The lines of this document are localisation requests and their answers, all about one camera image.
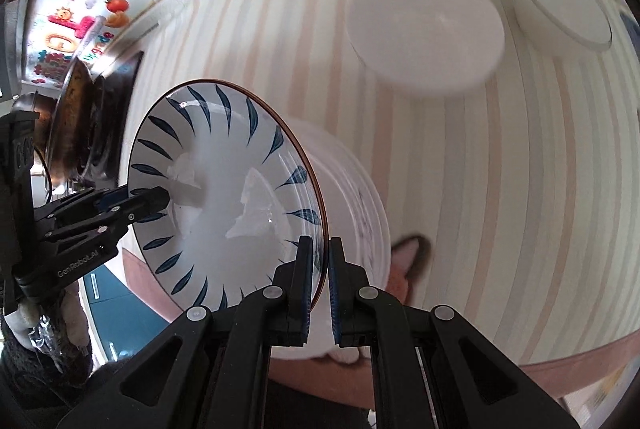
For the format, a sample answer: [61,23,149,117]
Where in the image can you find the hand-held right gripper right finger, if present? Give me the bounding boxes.
[327,236,583,429]

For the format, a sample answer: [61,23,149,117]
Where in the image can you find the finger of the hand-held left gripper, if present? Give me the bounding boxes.
[45,187,172,256]
[34,188,132,230]

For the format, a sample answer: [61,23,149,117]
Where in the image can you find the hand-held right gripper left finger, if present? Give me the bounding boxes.
[57,235,316,429]

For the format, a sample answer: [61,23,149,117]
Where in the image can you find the blue leaf pattern plate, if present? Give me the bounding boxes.
[127,79,331,312]

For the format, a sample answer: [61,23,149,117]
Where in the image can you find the white plate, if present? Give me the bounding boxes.
[280,116,387,362]

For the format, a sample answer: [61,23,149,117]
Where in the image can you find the person's left hand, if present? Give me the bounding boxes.
[10,283,97,376]

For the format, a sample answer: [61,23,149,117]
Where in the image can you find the black gas stove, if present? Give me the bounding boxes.
[75,51,146,190]

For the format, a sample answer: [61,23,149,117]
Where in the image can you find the steel steamer pot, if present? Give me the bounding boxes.
[12,91,53,124]

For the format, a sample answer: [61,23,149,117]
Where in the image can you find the striped tablecloth with cat print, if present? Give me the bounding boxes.
[85,0,640,410]

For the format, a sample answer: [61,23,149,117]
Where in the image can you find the colourful wall stickers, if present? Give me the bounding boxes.
[25,0,131,87]

